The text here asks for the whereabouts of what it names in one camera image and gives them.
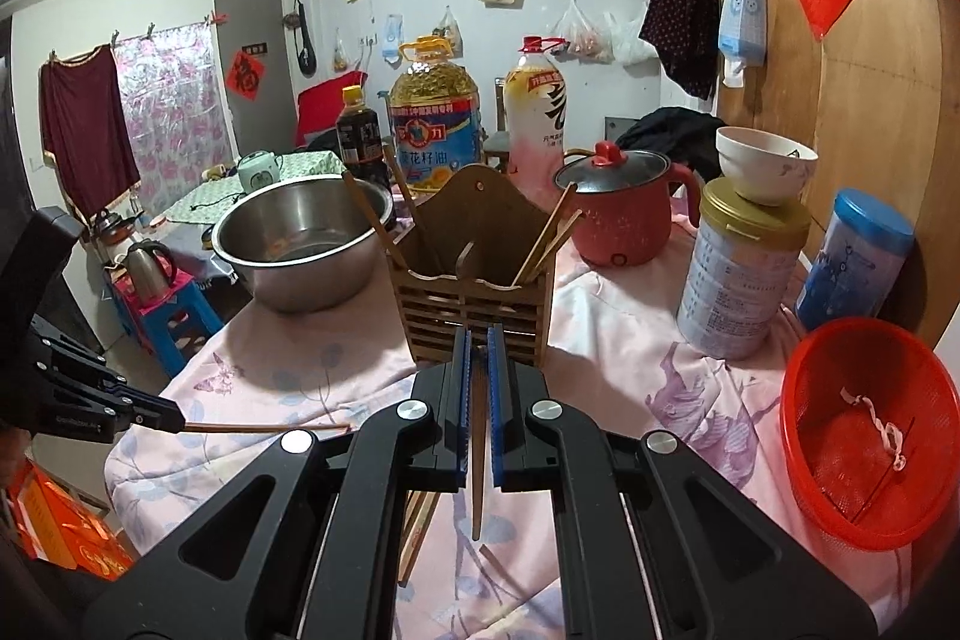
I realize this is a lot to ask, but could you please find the blue plastic stool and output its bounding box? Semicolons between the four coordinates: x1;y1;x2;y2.
139;280;227;378

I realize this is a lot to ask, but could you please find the wooden chopstick holder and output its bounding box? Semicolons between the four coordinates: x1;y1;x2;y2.
388;164;557;372

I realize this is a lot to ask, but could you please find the grey door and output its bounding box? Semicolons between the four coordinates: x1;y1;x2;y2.
212;0;301;155

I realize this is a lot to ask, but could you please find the round wooden board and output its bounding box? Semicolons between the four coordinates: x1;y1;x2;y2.
697;0;960;348

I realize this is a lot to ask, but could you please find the red paper door decoration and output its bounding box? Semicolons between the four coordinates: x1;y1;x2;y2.
225;47;264;103

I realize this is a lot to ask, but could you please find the green patterned tablecloth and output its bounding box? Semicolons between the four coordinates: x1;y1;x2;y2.
161;149;347;229

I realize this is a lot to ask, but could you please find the clear plastic bag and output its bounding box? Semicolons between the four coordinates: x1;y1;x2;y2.
551;0;616;62

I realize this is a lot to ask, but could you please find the small white rice cooker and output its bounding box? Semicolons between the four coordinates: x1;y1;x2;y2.
238;151;285;196

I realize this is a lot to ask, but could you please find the pink floral tablecloth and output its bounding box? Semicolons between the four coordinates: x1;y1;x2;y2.
105;190;917;640

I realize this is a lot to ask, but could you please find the orange printed box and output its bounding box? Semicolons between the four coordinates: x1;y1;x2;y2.
7;456;137;582

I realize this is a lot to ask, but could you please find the large cooking oil bottle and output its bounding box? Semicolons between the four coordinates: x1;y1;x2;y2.
388;36;483;196

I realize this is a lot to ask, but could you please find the white ceramic bowl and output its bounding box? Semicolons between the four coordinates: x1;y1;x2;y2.
715;126;820;208

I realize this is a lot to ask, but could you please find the pink floral curtain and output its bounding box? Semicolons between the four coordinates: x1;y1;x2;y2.
112;21;234;218

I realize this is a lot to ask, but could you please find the small hanging snack bag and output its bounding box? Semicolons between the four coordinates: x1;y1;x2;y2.
435;6;463;58

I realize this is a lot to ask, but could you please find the red chair cover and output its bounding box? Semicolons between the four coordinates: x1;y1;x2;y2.
296;71;369;151

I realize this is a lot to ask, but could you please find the pink white drink bottle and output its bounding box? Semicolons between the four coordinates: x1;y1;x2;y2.
504;36;568;196

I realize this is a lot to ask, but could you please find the gold lid milk powder can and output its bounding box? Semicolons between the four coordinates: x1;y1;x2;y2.
677;176;813;362

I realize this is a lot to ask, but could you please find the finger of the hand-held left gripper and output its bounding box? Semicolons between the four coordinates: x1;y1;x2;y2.
31;314;185;425
22;381;185;440

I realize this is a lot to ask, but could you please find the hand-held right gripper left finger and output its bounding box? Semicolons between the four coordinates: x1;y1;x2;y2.
82;323;475;640

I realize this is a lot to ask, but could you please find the pink plastic stool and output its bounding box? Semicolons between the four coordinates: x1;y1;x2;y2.
105;269;151;348

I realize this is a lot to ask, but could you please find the black garment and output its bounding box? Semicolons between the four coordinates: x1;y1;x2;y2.
615;106;725;180

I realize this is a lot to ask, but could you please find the dark red hanging cloth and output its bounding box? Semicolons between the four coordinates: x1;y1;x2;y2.
39;46;143;222

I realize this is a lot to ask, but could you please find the red electric cooking pot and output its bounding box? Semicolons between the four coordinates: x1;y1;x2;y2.
553;141;703;268

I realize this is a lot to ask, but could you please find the white plastic bag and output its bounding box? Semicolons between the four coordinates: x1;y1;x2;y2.
604;10;661;68

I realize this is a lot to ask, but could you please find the blue white hanging pouch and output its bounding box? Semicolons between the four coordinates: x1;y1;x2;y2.
718;0;769;88

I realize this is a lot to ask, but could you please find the stainless steel bowl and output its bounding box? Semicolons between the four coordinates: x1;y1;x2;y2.
211;175;395;313

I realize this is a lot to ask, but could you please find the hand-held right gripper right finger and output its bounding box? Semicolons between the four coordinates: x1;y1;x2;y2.
486;323;878;640

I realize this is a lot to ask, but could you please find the black hanging bag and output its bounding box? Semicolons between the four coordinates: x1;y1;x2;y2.
292;0;320;79

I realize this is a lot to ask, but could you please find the steel electric kettle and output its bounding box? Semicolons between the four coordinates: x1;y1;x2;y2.
124;239;178;304

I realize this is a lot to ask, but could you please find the blue lidded can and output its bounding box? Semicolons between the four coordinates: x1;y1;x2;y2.
795;188;917;333

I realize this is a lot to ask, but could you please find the brown wooden chopstick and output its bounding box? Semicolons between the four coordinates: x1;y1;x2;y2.
514;182;578;287
182;422;353;438
382;143;440;272
525;211;584;283
342;172;412;272
469;351;490;542

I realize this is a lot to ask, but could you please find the pile of wooden chopsticks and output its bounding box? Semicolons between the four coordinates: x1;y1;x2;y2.
396;490;443;587

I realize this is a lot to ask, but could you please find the red plastic basket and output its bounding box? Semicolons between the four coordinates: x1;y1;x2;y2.
780;319;960;553

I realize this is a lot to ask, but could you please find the dark soy sauce bottle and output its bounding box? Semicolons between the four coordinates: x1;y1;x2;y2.
335;85;388;188

